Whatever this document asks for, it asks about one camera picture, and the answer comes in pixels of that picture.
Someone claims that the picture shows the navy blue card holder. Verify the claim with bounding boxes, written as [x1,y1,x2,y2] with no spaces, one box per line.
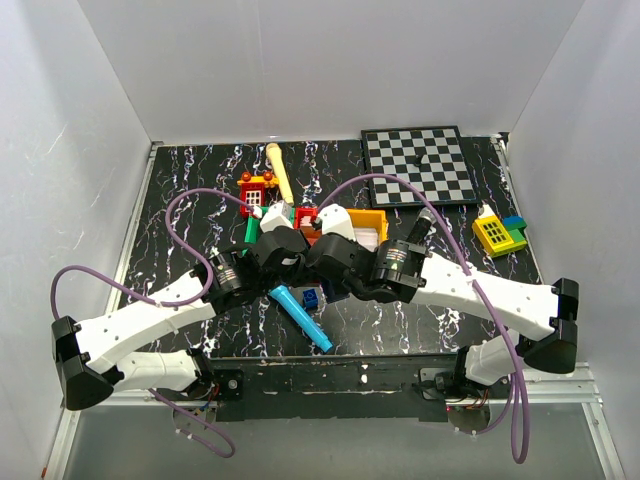
[321,279,350,304]

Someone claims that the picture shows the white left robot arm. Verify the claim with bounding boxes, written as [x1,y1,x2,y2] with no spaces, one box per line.
[52,226,310,411]

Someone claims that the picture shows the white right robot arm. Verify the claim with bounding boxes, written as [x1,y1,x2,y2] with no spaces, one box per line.
[306,234,579,397]

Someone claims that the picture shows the white cards in yellow bin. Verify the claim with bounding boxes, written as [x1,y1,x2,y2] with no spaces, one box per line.
[354,227,379,251]

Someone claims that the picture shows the small blue toy brick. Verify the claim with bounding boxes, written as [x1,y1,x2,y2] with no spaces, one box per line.
[303,289,319,310]

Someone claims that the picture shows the green plastic bin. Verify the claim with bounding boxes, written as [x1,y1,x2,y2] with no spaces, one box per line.
[244,216,262,244]

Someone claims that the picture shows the red plastic bin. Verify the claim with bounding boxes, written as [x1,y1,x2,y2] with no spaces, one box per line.
[294,207,321,238]

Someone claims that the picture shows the light blue toy microphone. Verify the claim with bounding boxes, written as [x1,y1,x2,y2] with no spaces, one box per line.
[269,285,333,353]

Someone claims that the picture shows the yellow plastic bin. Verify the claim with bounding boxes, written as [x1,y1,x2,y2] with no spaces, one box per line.
[347,209,389,246]

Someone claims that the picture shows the red toy brick house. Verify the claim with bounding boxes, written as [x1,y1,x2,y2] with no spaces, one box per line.
[237,171,279,207]

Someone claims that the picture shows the black toy microphone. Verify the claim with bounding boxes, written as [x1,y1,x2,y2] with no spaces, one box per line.
[406,207,436,246]

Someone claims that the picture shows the cream toy microphone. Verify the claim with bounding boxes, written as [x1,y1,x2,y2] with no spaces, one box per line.
[265,143,294,206]

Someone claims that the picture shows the black grey chessboard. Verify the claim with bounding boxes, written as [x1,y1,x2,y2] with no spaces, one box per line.
[361,126,479,208]

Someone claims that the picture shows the yellow green toy brick house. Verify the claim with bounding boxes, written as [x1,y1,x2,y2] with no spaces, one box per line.
[472,204,528,258]

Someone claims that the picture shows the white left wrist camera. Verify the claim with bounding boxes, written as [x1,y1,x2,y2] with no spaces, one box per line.
[252,200,294,233]

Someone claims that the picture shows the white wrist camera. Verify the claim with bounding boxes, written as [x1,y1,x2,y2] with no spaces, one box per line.
[312,203,356,241]
[252,200,294,233]

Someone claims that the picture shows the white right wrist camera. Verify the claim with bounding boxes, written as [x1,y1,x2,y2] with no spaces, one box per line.
[312,203,356,241]

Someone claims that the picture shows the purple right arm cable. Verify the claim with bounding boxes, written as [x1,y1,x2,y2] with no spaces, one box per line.
[312,173,530,464]

